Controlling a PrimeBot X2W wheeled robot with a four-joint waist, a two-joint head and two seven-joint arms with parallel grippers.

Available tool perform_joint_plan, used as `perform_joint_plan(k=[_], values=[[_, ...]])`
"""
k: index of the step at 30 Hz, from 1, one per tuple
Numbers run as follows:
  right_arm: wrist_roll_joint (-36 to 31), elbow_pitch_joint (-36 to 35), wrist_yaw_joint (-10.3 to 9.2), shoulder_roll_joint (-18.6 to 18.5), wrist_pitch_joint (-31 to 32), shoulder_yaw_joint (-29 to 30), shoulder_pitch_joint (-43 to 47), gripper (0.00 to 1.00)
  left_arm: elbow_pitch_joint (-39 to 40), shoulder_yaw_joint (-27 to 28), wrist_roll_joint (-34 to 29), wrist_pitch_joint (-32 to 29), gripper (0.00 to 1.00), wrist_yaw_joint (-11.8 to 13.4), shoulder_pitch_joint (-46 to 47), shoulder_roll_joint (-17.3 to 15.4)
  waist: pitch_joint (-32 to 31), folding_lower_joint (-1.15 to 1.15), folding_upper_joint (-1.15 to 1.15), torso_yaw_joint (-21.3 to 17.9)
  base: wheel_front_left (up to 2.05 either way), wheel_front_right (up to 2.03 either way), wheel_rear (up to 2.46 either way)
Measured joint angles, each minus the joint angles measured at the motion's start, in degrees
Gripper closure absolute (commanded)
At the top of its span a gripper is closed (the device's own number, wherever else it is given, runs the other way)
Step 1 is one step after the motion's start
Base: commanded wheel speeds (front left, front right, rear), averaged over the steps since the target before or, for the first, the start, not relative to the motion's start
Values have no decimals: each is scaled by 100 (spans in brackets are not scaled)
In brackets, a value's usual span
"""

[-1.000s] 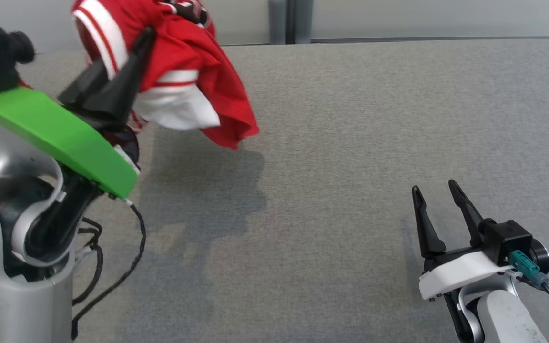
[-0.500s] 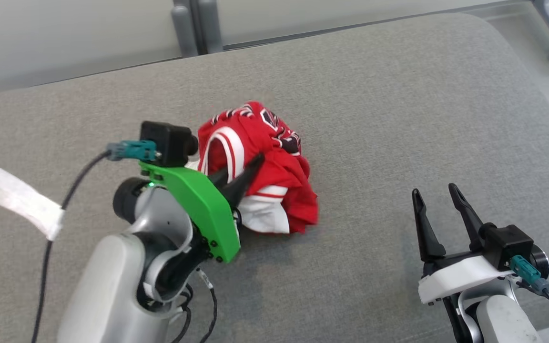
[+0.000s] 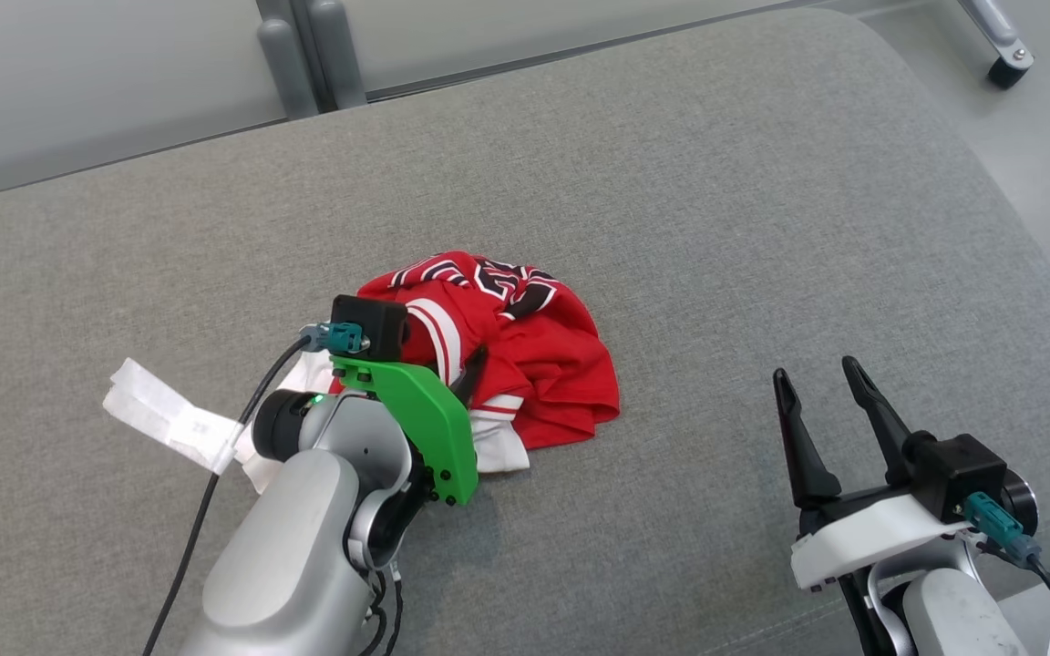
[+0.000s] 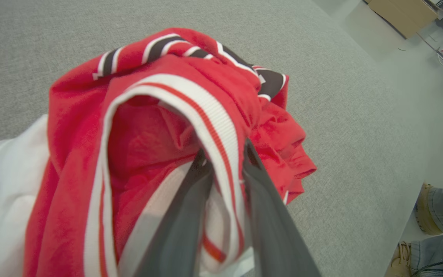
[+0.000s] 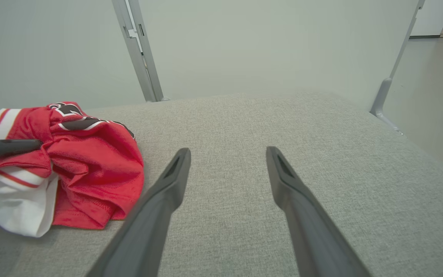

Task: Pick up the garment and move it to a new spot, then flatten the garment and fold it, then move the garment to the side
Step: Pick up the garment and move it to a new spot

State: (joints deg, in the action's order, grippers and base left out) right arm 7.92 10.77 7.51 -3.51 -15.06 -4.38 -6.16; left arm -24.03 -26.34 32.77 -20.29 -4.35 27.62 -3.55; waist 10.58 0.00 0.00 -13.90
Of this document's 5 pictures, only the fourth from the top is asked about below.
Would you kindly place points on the brown cardboard box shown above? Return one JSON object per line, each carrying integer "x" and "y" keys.
{"x": 402, "y": 13}

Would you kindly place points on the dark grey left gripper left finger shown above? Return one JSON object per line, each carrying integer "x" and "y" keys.
{"x": 175, "y": 238}

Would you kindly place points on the red jersey with white sleeves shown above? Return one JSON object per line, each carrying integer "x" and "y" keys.
{"x": 137, "y": 154}

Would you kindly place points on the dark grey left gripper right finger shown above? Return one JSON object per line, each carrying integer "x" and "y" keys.
{"x": 271, "y": 238}

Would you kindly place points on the tan shoe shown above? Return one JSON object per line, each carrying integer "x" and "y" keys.
{"x": 400, "y": 261}
{"x": 425, "y": 211}

